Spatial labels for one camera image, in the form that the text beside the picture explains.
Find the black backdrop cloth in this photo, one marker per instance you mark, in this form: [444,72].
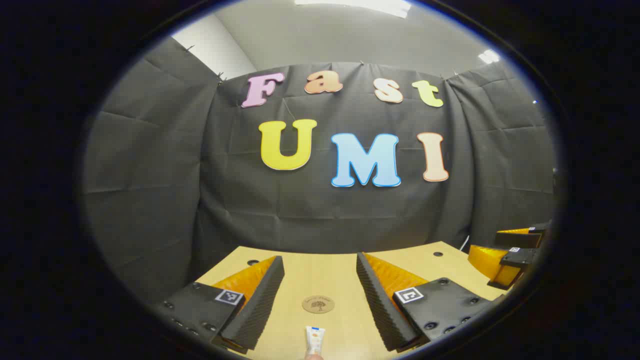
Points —
[325,220]

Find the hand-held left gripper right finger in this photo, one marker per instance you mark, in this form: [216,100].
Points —
[380,300]

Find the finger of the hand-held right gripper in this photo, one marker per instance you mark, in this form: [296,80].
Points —
[492,262]
[517,239]

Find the wooden desktop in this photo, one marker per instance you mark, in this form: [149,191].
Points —
[320,275]

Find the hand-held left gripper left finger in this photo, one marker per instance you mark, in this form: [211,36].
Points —
[260,300]

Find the round wooden coaster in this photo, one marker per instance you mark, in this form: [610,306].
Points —
[318,304]

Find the white toothpaste tube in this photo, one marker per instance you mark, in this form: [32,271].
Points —
[315,340]

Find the ceiling light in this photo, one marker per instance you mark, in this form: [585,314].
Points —
[360,5]
[489,56]

